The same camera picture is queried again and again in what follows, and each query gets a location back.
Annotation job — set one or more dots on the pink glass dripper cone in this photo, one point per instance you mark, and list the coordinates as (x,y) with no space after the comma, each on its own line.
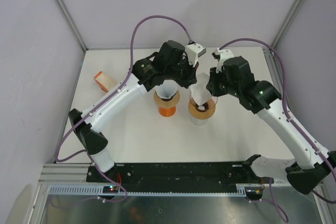
(204,107)

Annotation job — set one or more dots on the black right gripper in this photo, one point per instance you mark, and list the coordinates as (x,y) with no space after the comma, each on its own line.
(212,84)

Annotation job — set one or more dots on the clear glass carafe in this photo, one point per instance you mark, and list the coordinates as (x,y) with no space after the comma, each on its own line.
(198,122)

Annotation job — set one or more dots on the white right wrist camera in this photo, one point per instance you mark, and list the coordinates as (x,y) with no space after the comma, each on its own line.
(221,55)

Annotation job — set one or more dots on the white slotted cable duct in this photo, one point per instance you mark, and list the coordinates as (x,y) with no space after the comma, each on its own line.
(91,190)

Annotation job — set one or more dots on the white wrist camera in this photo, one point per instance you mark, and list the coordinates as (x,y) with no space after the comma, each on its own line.
(193,52)
(221,55)

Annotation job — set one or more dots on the white paper coffee filter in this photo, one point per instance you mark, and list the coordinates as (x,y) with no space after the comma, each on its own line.
(167,90)

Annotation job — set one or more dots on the orange glass flask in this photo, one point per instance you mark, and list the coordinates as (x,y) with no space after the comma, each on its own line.
(167,112)

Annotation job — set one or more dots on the orange coffee filter box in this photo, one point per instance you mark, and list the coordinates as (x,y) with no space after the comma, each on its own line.
(104,81)

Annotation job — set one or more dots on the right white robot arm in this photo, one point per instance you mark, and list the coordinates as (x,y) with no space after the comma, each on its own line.
(311,162)

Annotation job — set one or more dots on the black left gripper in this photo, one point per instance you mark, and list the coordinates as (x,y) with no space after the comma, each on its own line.
(190,78)

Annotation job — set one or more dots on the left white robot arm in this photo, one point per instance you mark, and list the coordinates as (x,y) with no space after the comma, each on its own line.
(89,123)

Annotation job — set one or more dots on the aluminium frame rail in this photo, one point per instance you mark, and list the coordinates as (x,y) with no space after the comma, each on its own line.
(64,173)

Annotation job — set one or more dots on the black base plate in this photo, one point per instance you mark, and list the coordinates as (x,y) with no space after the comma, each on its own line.
(194,178)

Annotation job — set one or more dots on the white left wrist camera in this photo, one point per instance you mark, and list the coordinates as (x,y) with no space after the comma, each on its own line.
(193,52)

